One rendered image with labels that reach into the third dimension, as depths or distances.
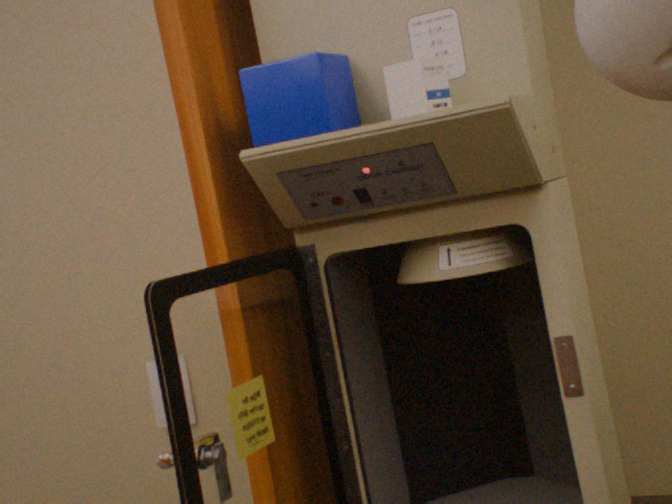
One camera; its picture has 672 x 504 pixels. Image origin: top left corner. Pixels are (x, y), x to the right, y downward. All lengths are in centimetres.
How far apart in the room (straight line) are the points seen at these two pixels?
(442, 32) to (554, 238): 27
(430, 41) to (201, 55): 27
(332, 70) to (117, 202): 80
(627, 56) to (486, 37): 68
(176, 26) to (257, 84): 13
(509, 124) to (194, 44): 40
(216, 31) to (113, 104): 60
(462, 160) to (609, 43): 62
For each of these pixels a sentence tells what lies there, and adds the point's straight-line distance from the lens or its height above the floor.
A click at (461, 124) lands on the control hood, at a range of 137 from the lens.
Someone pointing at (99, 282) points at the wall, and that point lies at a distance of 220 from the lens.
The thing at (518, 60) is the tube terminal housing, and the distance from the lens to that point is 146.
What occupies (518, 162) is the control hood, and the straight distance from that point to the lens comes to 141.
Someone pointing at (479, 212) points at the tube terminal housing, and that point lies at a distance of 148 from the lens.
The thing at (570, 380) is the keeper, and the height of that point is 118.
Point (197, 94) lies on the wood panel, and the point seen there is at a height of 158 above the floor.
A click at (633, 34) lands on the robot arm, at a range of 79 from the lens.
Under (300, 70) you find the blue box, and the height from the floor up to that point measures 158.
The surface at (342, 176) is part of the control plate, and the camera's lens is 144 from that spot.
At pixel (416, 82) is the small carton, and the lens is 140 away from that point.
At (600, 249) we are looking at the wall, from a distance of 189.
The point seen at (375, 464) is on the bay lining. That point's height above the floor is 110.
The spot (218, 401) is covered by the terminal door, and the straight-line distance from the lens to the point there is 136.
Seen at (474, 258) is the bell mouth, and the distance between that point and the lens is 151.
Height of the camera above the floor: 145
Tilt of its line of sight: 3 degrees down
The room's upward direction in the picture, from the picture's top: 11 degrees counter-clockwise
